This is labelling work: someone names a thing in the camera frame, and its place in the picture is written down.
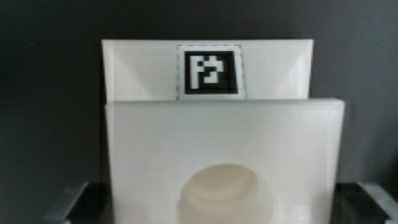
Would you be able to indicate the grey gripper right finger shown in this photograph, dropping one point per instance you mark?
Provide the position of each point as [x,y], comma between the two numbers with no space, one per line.
[378,205]

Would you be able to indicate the white lamp base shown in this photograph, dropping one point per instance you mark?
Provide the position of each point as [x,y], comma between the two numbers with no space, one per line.
[223,138]

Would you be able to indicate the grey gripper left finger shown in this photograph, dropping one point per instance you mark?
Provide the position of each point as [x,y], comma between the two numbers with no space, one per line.
[63,213]

